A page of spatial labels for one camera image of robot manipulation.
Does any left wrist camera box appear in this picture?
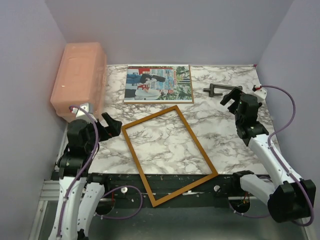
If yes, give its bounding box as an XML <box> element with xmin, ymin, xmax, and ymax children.
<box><xmin>69</xmin><ymin>102</ymin><xmax>94</xmax><ymax>122</ymax></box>

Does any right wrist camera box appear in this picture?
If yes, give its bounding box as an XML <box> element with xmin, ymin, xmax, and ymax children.
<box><xmin>252</xmin><ymin>85</ymin><xmax>268</xmax><ymax>103</ymax></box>

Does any brown wooden picture frame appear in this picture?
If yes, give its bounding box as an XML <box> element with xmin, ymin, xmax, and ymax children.
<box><xmin>121</xmin><ymin>105</ymin><xmax>218</xmax><ymax>208</ymax></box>

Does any aluminium rail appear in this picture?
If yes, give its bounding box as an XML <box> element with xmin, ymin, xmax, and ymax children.
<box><xmin>39</xmin><ymin>180</ymin><xmax>60</xmax><ymax>201</ymax></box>

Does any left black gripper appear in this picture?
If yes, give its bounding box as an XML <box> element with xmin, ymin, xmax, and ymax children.
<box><xmin>85</xmin><ymin>112</ymin><xmax>122</xmax><ymax>152</ymax></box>

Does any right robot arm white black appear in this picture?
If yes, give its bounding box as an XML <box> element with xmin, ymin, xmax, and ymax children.
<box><xmin>220</xmin><ymin>85</ymin><xmax>316</xmax><ymax>227</ymax></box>

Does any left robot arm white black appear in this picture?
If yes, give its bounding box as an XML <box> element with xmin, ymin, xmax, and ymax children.
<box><xmin>48</xmin><ymin>112</ymin><xmax>122</xmax><ymax>240</ymax></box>

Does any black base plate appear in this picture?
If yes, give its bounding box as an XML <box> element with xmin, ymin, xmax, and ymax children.
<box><xmin>88</xmin><ymin>173</ymin><xmax>256</xmax><ymax>209</ymax></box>

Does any photo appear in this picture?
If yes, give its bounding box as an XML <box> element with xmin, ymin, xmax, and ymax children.
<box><xmin>124</xmin><ymin>64</ymin><xmax>194</xmax><ymax>104</ymax></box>

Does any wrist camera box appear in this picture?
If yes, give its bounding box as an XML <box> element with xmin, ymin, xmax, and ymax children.
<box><xmin>69</xmin><ymin>102</ymin><xmax>94</xmax><ymax>122</ymax></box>
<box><xmin>252</xmin><ymin>85</ymin><xmax>268</xmax><ymax>103</ymax></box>

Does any pink plastic storage box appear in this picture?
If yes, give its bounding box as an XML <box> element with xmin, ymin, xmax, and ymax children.
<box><xmin>50</xmin><ymin>42</ymin><xmax>107</xmax><ymax>122</ymax></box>

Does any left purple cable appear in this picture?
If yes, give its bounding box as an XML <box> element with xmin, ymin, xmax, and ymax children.
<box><xmin>56</xmin><ymin>104</ymin><xmax>145</xmax><ymax>238</ymax></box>

